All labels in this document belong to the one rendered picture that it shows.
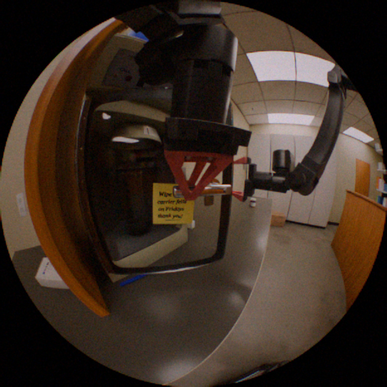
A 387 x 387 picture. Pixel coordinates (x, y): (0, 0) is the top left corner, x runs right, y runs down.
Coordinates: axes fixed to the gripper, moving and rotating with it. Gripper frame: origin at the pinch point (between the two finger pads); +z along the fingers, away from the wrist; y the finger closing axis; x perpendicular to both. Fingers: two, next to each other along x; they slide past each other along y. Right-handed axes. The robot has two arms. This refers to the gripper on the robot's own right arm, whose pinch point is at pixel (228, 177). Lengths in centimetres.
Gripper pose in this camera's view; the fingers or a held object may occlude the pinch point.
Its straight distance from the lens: 40.7
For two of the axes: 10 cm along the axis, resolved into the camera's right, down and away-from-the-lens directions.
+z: -7.7, -1.5, 6.2
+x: -6.3, 1.7, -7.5
